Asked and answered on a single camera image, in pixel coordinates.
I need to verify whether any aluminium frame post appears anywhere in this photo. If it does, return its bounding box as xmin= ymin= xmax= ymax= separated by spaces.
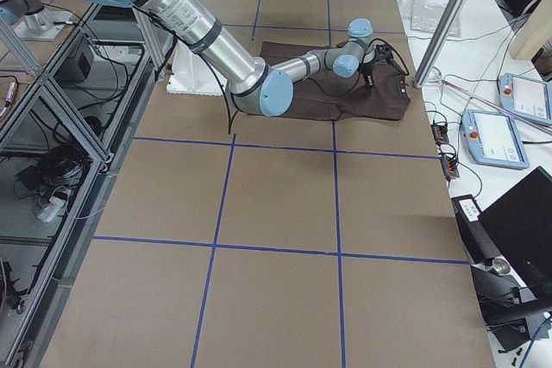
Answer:
xmin=413 ymin=0 xmax=466 ymax=88

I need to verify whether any wooden board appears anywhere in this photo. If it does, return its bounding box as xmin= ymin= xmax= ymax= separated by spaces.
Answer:
xmin=509 ymin=0 xmax=551 ymax=60

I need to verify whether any near blue teach pendant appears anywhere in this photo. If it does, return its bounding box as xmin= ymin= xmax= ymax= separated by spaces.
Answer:
xmin=461 ymin=109 xmax=530 ymax=170

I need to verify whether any bundle of black cables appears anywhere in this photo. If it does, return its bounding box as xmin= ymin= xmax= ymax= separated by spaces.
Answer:
xmin=12 ymin=143 xmax=94 ymax=222

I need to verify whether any clear plastic bag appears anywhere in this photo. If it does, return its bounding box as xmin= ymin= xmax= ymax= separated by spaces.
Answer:
xmin=406 ymin=0 xmax=448 ymax=34

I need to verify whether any blue teach pendant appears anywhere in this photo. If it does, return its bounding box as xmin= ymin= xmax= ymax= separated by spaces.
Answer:
xmin=499 ymin=73 xmax=551 ymax=126
xmin=461 ymin=109 xmax=530 ymax=170

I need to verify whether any black monitor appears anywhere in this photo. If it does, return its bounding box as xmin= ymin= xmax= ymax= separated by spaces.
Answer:
xmin=479 ymin=166 xmax=551 ymax=297

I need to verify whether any aluminium frame rail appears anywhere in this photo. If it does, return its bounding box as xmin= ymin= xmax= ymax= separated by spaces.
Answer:
xmin=1 ymin=5 xmax=158 ymax=367

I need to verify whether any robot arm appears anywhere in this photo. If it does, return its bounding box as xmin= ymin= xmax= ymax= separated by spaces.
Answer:
xmin=86 ymin=0 xmax=375 ymax=116

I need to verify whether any brown t-shirt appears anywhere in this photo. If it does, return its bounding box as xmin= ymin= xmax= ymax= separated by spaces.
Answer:
xmin=283 ymin=60 xmax=411 ymax=121

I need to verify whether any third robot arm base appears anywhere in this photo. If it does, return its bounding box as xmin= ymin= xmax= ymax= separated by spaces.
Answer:
xmin=1 ymin=0 xmax=73 ymax=41

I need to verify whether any reacher grabber stick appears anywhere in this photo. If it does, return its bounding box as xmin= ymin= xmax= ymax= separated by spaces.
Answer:
xmin=426 ymin=66 xmax=552 ymax=131

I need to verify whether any far blue teach pendant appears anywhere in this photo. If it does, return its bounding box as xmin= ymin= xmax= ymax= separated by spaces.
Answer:
xmin=499 ymin=73 xmax=551 ymax=126

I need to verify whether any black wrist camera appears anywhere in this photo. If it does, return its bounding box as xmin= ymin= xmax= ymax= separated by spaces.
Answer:
xmin=374 ymin=44 xmax=394 ymax=65

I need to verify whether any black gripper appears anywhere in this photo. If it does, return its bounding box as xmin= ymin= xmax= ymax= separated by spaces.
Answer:
xmin=361 ymin=58 xmax=376 ymax=87

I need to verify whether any black stand with metal cylinder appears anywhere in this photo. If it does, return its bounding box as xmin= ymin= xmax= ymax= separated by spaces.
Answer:
xmin=451 ymin=195 xmax=551 ymax=353

